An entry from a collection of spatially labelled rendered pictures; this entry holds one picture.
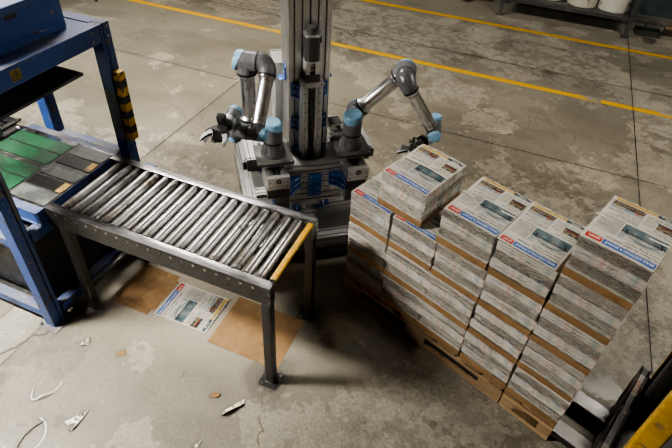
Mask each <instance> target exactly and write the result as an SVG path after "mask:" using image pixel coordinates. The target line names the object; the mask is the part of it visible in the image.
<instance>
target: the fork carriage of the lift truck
mask: <svg viewBox="0 0 672 448"><path fill-rule="evenodd" d="M651 373H652V371H650V372H649V371H648V370H647V369H645V368H644V366H642V367H641V368H640V369H639V371H638V372H637V373H636V375H635V376H634V378H633V379H632V380H631V382H630V383H629V384H628V386H627V387H626V388H625V390H624V391H623V392H622V394H621V395H620V397H619V398H618V400H617V402H616V404H615V406H614V407H613V409H612V411H611V413H610V415H609V417H608V419H607V420H606V422H605V424H604V425H603V427H602V429H601V431H600V432H599V434H598V436H597V438H596V440H595V441H594V444H593V446H592V447H591V448H612V447H613V445H614V443H615V441H616V439H617V437H618V435H619V434H620V432H621V430H622V428H623V426H624V424H625V422H626V420H627V418H628V416H629V415H630V413H631V411H632V409H633V407H634V405H635V403H636V401H637V399H638V397H639V396H640V394H641V392H642V390H643V388H644V386H645V384H646V382H647V380H648V378H649V376H650V375H651Z"/></svg>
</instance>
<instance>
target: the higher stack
mask: <svg viewBox="0 0 672 448"><path fill-rule="evenodd" d="M596 214H599V215H598V216H597V217H595V216H596ZM596 214H595V216H594V218H593V221H592V222H591V223H590V224H589V225H588V226H587V227H586V228H585V229H584V230H583V232H582V233H581V234H580V236H579V237H578V239H577V241H576V242H575V246H574V247H573V249H572V252H571V254H572V255H571V257H570V259H569V261H568V262H567V263H566V264H565V266H566V267H567V268H569V269H571V270H573V271H574V272H576V273H578V274H580V275H582V276H583V277H585V278H587V279H589V280H590V281H592V282H594V283H596V284H597V285H599V286H601V287H603V288H605V289H606V290H608V291H610V292H612V293H614V294H615V295H617V296H619V297H621V298H623V299H625V300H626V301H628V302H630V303H632V304H634V305H635V303H637V302H638V300H639V298H640V297H641V295H642V293H643V291H644V290H645V288H646V286H647V285H648V283H649V281H650V280H651V278H652V276H653V274H654V273H655V271H656V269H657V268H658V266H659V265H660V263H661V262H662V260H663V258H664V257H665V255H666V254H667V252H668V250H669V249H670V247H671V246H672V221H671V220H669V219H667V218H665V217H663V216H661V215H659V214H657V213H654V212H652V211H650V210H648V209H646V208H643V207H641V206H639V205H637V204H635V203H632V202H630V201H628V200H625V199H623V198H621V197H618V196H616V195H615V196H614V197H613V198H612V199H611V200H610V202H609V203H608V204H607V205H606V206H605V207H604V208H603V210H602V211H601V212H600V213H599V212H596ZM548 302H549V303H550V304H552V305H553V306H555V307H557V308H558V309H560V310H562V311H563V312H565V313H566V314H568V315H570V316H571V317H573V318H575V319H576V320H578V321H579V322H581V323H583V324H584V325H586V326H588V327H589V328H591V329H593V330H594V331H596V332H597V333H599V334H601V335H603V336H604V337H606V338H608V339H609V340H611V339H612V338H613V337H614V335H615V334H617V332H618V331H619V329H620V328H621V326H622V324H623V323H624V321H625V320H626V318H627V316H628V315H629V313H630V311H631V309H632V308H633V306H634V305H633V306H632V308H631V309H630V311H628V310H626V309H624V308H623V307H621V306H619V305H617V304H615V303H614V302H612V301H610V300H608V299H607V298H605V297H603V296H601V295H599V294H598V293H596V292H594V291H592V290H591V289H589V288H587V287H585V286H583V285H582V284H580V283H578V282H576V281H575V280H573V279H571V278H569V277H567V276H566V275H564V274H562V273H561V274H560V276H559V279H558V280H557V283H556V285H555V287H554V290H553V291H552V295H551V297H550V299H549V300H548ZM540 316H541V317H540V319H539V322H538V323H537V324H536V326H535V329H534V330H533V335H535V336H537V337H538V338H540V339H541V340H543V341H545V342H546V343H548V344H549V345H551V346H552V347H554V348H556V349H557V350H559V351H560V352H562V353H563V354H565V355H566V356H568V357H570V358H571V359H573V360H574V361H576V362H577V363H579V364H580V365H582V366H583V367H585V368H586V369H588V370H589V371H592V368H594V367H593V366H595V365H596V364H597V362H598V361H599V359H600V357H601V356H602V354H603V353H604V351H605V350H606V348H607V346H606V345H604V344H602V343H601V342H599V341H598V340H596V339H594V338H593V337H591V336H589V335H588V334H586V333H585V332H583V331H581V330H580V329H578V328H576V327H575V326H573V325H571V324H570V323H568V322H567V321H565V320H563V319H562V318H560V317H558V316H557V315H555V314H554V313H552V312H550V311H549V310H547V309H545V308H544V309H543V310H542V312H541V314H540ZM520 362H521V363H523V364H524V365H526V366H527V367H529V368H530V369H531V370H533V371H534V372H536V373H537V374H538V375H540V376H541V377H543V378H544V379H546V380H547V381H548V382H550V383H551V384H553V385H554V386H556V387H557V388H559V389H560V390H561V391H563V392H564V393H566V394H567V395H569V396H570V397H572V398H573V399H572V400H571V402H570V403H569V402H568V401H567V400H565V399H564V398H562V397H561V396H559V395H558V394H557V393H555V392H554V391H552V390H551V389H549V388H548V387H547V386H545V385H544V384H542V383H541V382H539V381H538V380H537V379H535V378H534V377H532V376H531V375H529V374H528V373H526V372H525V371H524V370H522V369H521V368H519V367H517V368H516V371H515V372H514V374H513V376H512V377H511V379H510V381H509V382H508V386H507V387H509V388H510V389H512V390H513V391H514V392H516V393H517V394H519V395H520V396H521V397H523V398H524V399H526V400H527V401H528V402H530V403H531V404H533V405H534V406H535V407H537V408H538V409H539V410H541V411H542V412H543V413H545V414H546V415H548V416H549V417H550V418H552V419H553V420H554V421H556V422H558V421H559V419H560V418H561V417H562V415H563V414H564V412H565V411H566V410H567V409H568V408H569V406H570V405H571V403H572V401H573V400H574V398H575V396H576V394H578V392H579V390H580V389H581V387H582V386H583V384H584V383H585V381H586V379H587V378H588V376H589V375H590V373H591V372H590V373H589V375H588V376H586V375H584V374H583V373H581V372H580V371H578V370H577V369H575V368H574V367H572V366H571V365H569V364H567V363H566V362H564V361H563V360H561V359H560V358H558V357H557V356H555V355H554V354H552V353H551V352H549V351H548V350H546V349H544V348H543V347H541V346H540V345H538V344H537V343H535V342H534V341H532V340H531V339H529V340H528V343H527V344H526V347H525V349H524V351H523V355H522V357H521V359H520ZM498 405H500V406H501V407H502V408H504V409H505V410H506V411H508V412H509V413H510V414H512V415H513V416H514V417H516V418H517V419H518V420H520V421H521V422H522V423H524V424H525V425H526V426H528V427H529V428H530V429H532V430H533V431H534V432H536V433H537V434H538V435H540V436H541V437H542V438H544V439H545V440H547V439H548V437H549V435H550V434H551V432H552V431H553V429H554V428H555V426H553V425H552V424H551V423H549V422H548V421H547V420H545V419H544V418H542V417H541V416H540V415H538V414H537V413H536V412H534V411H533V410H531V409H530V408H529V407H527V406H526V405H524V404H523V403H522V402H520V401H519V400H518V399H516V398H515V397H513V396H512V395H511V394H509V393H508V392H507V391H504V393H503V395H502V397H501V399H500V401H499V403H498Z"/></svg>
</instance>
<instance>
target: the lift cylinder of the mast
mask: <svg viewBox="0 0 672 448"><path fill-rule="evenodd" d="M671 381H672V359H671V360H670V361H669V362H668V364H667V365H666V366H665V367H664V369H663V370H662V371H661V372H660V374H659V375H658V376H657V378H656V379H655V380H654V381H653V383H652V384H651V385H650V386H649V388H648V389H647V390H646V391H645V393H644V394H643V395H642V397H641V398H640V399H639V400H638V402H637V403H636V404H635V405H634V407H633V409H632V411H631V413H630V415H629V416H628V418H627V420H626V422H625V424H626V425H628V426H629V427H631V428H632V429H634V430H635V431H637V430H638V429H639V428H640V426H641V425H642V424H643V423H644V422H645V419H644V418H642V416H643V415H644V414H645V413H646V411H647V410H648V409H649V408H650V407H651V405H652V404H653V403H654V402H655V401H656V399H657V398H658V397H659V396H660V395H661V393H662V392H663V391H664V390H665V388H666V387H667V386H668V385H669V384H670V382H671Z"/></svg>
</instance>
